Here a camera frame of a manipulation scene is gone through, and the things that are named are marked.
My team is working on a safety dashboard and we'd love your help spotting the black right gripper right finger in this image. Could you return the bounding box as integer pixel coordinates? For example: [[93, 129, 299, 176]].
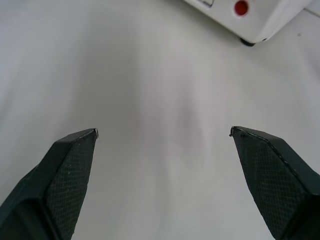
[[228, 125, 320, 240]]

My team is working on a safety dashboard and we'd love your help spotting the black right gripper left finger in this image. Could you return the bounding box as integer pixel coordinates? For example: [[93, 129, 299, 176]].
[[0, 128, 99, 240]]

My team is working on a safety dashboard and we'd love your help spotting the white box with red button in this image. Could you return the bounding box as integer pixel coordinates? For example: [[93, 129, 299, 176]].
[[183, 0, 315, 48]]

